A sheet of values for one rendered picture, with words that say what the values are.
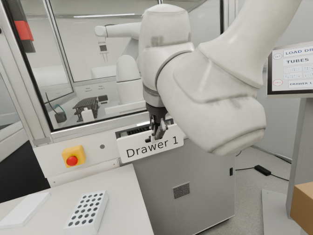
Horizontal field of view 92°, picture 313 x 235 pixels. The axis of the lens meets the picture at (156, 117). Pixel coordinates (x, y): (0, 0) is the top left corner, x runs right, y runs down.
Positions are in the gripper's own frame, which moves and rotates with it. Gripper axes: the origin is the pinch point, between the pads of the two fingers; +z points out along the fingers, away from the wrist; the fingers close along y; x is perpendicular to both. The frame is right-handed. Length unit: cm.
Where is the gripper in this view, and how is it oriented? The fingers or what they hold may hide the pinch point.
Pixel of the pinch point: (155, 136)
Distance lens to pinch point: 58.3
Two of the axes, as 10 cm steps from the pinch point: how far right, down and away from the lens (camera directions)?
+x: -9.4, 2.2, -2.5
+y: -3.3, -7.4, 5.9
